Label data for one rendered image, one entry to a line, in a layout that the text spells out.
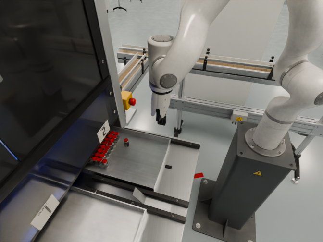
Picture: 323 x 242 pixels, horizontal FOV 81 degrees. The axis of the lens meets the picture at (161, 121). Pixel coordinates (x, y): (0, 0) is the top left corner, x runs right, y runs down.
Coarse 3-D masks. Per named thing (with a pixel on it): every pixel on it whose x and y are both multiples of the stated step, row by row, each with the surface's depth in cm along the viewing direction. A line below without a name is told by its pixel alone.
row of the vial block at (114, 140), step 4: (116, 132) 92; (112, 136) 90; (116, 136) 91; (112, 140) 88; (116, 140) 90; (108, 144) 86; (112, 144) 88; (108, 148) 84; (112, 148) 88; (104, 152) 83; (108, 152) 86; (100, 156) 81; (104, 156) 82; (108, 156) 85; (100, 160) 80; (100, 164) 81
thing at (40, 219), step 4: (52, 196) 57; (48, 200) 55; (52, 200) 57; (56, 200) 59; (44, 204) 54; (48, 204) 56; (52, 204) 58; (56, 204) 59; (44, 208) 55; (52, 208) 58; (40, 212) 53; (44, 212) 55; (48, 212) 56; (52, 212) 58; (36, 216) 52; (40, 216) 54; (44, 216) 55; (48, 216) 57; (32, 220) 51; (36, 220) 52; (40, 220) 54; (44, 220) 56; (32, 224) 51; (36, 224) 53; (40, 224) 54; (44, 224) 56; (40, 228) 55
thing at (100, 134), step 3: (105, 123) 79; (108, 123) 82; (102, 126) 77; (105, 126) 80; (108, 126) 82; (105, 129) 80; (108, 129) 83; (99, 132) 76; (102, 132) 78; (105, 132) 81; (99, 135) 77; (102, 135) 79; (105, 135) 81; (99, 138) 77; (102, 138) 79; (99, 141) 78
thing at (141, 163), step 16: (112, 128) 97; (144, 144) 92; (160, 144) 92; (112, 160) 85; (128, 160) 85; (144, 160) 85; (160, 160) 85; (112, 176) 76; (128, 176) 79; (144, 176) 79
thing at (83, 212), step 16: (80, 192) 74; (64, 208) 70; (80, 208) 70; (96, 208) 70; (112, 208) 70; (128, 208) 70; (144, 208) 67; (48, 224) 66; (64, 224) 66; (80, 224) 66; (96, 224) 66; (112, 224) 66; (128, 224) 66; (48, 240) 63; (64, 240) 63; (80, 240) 63; (96, 240) 63; (112, 240) 63; (128, 240) 63
